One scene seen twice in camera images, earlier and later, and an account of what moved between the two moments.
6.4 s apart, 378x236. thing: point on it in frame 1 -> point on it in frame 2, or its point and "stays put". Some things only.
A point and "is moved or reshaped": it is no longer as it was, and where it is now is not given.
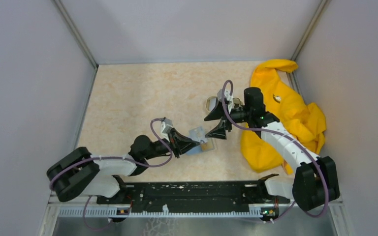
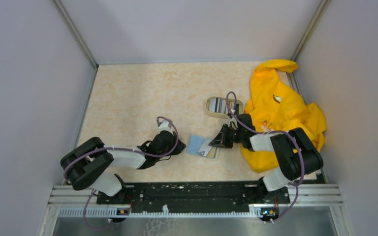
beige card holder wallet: [198, 134] is moved or reshaped
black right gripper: [219, 131] -> [221, 139]
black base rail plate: [193, 197] stays put
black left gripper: [176, 141] -> [180, 147]
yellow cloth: [281, 100] stays put
